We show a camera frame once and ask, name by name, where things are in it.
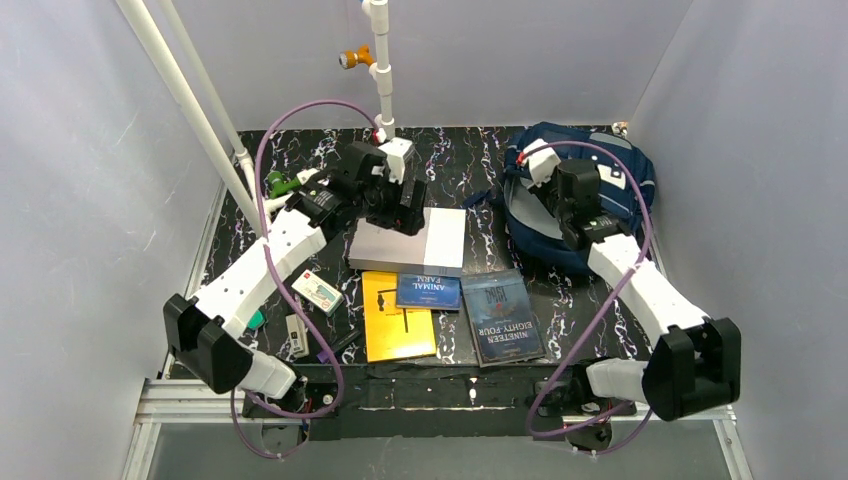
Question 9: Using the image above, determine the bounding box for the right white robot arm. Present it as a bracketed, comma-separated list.
[523, 155, 741, 421]

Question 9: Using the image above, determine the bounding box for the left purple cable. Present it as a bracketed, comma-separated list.
[229, 99, 386, 461]

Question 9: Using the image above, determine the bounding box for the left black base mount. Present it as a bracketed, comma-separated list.
[240, 377, 338, 418]

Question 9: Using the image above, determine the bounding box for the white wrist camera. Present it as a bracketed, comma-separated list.
[516, 139, 561, 187]
[371, 128, 414, 185]

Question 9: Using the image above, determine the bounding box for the green pipe valve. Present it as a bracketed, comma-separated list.
[267, 171, 301, 199]

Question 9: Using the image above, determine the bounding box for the navy blue student backpack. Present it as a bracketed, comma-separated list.
[462, 122, 656, 275]

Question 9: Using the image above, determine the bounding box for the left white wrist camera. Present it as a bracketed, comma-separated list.
[371, 128, 414, 185]

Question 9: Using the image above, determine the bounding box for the yellow book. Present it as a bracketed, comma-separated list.
[362, 271, 437, 363]

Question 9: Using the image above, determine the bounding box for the white green card pack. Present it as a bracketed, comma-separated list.
[292, 270, 343, 316]

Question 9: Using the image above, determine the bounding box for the teal green eraser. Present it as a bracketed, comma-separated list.
[247, 310, 266, 331]

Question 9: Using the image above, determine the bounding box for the white PVC pipe frame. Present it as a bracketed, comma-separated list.
[115, 0, 399, 236]

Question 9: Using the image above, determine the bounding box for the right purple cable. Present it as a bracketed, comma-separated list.
[516, 139, 657, 457]

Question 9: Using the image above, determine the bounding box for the white glue stick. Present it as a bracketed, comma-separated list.
[286, 313, 309, 359]

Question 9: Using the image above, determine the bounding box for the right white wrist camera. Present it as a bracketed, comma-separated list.
[516, 139, 561, 187]

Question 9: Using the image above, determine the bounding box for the Nineteen Eighty-Four book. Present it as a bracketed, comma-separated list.
[460, 269, 546, 367]

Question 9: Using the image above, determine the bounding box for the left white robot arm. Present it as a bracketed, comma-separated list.
[163, 138, 427, 400]

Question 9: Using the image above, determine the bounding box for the purple cable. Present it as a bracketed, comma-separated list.
[229, 99, 386, 461]
[516, 139, 657, 457]

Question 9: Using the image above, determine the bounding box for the aluminium rail frame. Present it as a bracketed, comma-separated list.
[122, 122, 753, 480]

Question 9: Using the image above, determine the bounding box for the purple black marker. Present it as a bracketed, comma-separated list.
[316, 328, 362, 364]

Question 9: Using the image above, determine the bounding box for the blue Animal Farm book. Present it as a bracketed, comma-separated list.
[396, 274, 461, 311]

